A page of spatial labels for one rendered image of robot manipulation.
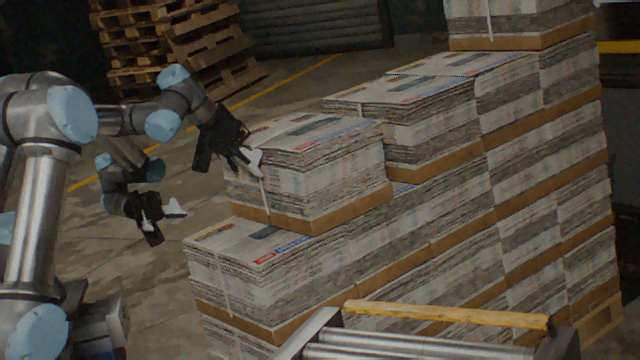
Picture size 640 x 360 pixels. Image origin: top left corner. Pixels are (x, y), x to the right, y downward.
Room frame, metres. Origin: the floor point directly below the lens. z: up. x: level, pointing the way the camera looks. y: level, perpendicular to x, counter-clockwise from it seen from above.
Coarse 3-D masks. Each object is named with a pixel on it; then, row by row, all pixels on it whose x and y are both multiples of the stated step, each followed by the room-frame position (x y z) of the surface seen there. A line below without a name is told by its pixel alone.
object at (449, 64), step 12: (420, 60) 2.87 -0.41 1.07; (432, 60) 2.83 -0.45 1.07; (444, 60) 2.79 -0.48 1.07; (456, 60) 2.75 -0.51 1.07; (468, 60) 2.71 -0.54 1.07; (480, 60) 2.68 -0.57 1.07; (492, 60) 2.64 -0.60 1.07; (504, 60) 2.61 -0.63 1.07; (396, 72) 2.75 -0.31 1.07; (408, 72) 2.71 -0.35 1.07; (420, 72) 2.68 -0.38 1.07; (432, 72) 2.65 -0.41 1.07; (444, 72) 2.60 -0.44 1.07; (456, 72) 2.56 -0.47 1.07; (468, 72) 2.53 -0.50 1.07; (480, 72) 2.51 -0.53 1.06
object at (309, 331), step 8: (320, 312) 1.69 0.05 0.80; (328, 312) 1.69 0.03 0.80; (336, 312) 1.68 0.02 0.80; (312, 320) 1.66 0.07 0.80; (320, 320) 1.66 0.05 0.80; (328, 320) 1.65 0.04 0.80; (336, 320) 1.68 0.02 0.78; (304, 328) 1.63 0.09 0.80; (312, 328) 1.63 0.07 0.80; (320, 328) 1.62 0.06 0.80; (296, 336) 1.61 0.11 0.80; (304, 336) 1.60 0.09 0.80; (312, 336) 1.59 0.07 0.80; (288, 344) 1.58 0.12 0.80; (296, 344) 1.57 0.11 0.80; (304, 344) 1.57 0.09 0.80; (280, 352) 1.55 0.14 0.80; (288, 352) 1.55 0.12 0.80; (296, 352) 1.54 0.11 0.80
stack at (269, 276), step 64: (448, 192) 2.37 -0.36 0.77; (512, 192) 2.53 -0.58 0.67; (192, 256) 2.22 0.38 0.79; (256, 256) 2.02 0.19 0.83; (320, 256) 2.07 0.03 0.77; (384, 256) 2.20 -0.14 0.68; (448, 256) 2.33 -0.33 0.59; (512, 256) 2.50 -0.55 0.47; (256, 320) 2.01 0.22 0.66; (384, 320) 2.16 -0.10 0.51
